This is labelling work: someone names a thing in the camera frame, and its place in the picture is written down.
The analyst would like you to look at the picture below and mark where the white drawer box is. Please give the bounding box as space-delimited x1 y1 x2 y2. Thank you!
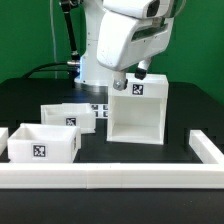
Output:
8 123 81 163
41 103 96 134

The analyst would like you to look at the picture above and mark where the black cable bundle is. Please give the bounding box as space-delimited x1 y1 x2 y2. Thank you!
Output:
21 62 76 80

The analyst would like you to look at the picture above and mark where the black hose with connector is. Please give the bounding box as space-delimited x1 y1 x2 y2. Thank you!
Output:
59 0 82 68

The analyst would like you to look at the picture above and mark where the white rear drawer box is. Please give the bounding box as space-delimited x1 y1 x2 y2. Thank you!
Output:
41 103 96 134

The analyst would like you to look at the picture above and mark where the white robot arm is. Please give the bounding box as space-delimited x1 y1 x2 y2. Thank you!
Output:
75 0 175 92

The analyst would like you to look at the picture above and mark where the white drawer cabinet frame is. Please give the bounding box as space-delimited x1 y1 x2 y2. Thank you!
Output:
107 73 169 145

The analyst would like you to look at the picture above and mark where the white marker base sheet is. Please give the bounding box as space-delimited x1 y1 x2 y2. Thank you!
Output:
91 104 108 119

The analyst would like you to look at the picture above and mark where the white U-shaped fence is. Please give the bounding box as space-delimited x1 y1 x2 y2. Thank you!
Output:
0 130 224 189

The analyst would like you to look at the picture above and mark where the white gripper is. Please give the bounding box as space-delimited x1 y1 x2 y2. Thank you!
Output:
97 11 174 91

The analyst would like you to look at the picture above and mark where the white front drawer box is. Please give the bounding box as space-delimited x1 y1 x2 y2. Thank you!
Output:
8 123 81 163

